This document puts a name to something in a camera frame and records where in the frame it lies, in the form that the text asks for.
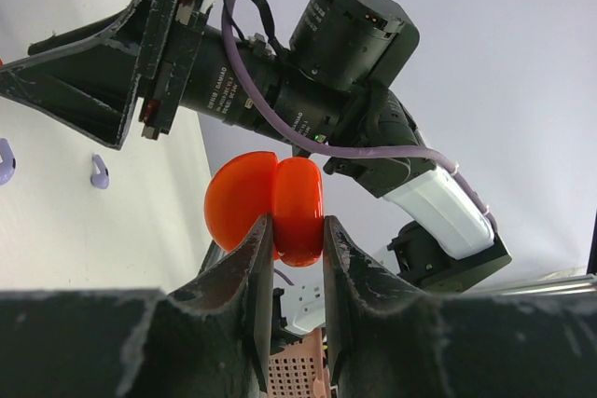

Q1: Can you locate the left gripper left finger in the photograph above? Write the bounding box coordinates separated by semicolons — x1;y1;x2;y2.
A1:
1;216;273;397

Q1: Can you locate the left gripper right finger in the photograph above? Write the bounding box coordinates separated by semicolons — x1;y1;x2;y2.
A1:
324;216;596;397

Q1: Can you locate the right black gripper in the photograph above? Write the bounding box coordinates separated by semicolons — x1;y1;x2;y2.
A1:
0;0;290;151

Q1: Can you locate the orange round charging case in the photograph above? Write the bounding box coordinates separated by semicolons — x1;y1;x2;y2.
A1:
203;151;325;268

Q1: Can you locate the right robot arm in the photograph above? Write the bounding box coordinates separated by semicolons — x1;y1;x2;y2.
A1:
1;0;511;292

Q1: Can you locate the purple earbud right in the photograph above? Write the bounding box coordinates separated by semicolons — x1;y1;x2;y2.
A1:
90;154;110;190

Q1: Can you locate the purple earbud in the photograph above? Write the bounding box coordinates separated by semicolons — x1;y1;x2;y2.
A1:
90;154;110;190
0;138;16;185

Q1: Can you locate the purple earbud left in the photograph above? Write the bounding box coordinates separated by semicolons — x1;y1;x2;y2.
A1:
0;138;16;185

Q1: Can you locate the aluminium front rail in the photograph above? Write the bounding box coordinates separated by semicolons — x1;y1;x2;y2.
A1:
493;274;596;295

